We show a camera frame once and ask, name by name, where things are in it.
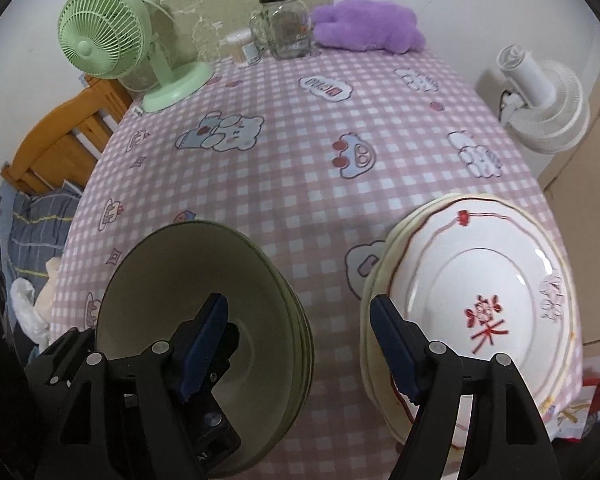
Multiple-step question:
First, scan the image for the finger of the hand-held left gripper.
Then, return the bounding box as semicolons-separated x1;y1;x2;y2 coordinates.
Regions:
200;321;241;397
24;327;96;461

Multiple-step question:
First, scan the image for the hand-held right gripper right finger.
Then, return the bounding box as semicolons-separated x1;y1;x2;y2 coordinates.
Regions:
370;295;561;480

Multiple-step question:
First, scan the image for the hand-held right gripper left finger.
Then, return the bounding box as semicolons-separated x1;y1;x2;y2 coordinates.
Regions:
45;292;229;480

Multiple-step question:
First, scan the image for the scalloped yellow floral plate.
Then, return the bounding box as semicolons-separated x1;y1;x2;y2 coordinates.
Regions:
359;192;584;448

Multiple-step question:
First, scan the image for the white plate red pattern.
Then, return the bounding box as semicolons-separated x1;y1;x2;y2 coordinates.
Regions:
386;208;572;411

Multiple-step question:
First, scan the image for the peach cloth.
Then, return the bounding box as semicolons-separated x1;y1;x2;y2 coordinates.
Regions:
34;257;63;328

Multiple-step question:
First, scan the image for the blue plaid pillow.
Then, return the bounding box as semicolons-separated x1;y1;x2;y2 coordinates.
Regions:
0;187;86;281

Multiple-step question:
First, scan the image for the pink checkered tablecloth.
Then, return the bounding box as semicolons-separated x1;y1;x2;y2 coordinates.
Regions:
50;47;588;480

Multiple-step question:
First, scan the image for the wooden bed headboard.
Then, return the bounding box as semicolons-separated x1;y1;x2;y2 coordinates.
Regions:
1;74;133;196

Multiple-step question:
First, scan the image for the white fan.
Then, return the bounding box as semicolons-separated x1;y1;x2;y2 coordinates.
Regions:
495;45;591;155

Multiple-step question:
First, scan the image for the cotton swab container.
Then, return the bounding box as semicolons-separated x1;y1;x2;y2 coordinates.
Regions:
225;30;261;66

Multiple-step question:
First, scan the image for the glass mug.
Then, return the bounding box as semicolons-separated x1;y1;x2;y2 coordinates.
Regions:
249;10;273;53

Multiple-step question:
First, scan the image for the glass jar dark lid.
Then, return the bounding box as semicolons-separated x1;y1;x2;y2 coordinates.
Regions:
259;0;312;60

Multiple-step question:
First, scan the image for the purple plush toy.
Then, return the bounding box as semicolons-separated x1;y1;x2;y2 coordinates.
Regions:
311;0;427;55

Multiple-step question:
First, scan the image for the green desk fan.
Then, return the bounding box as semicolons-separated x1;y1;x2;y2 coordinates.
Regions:
57;0;215;113

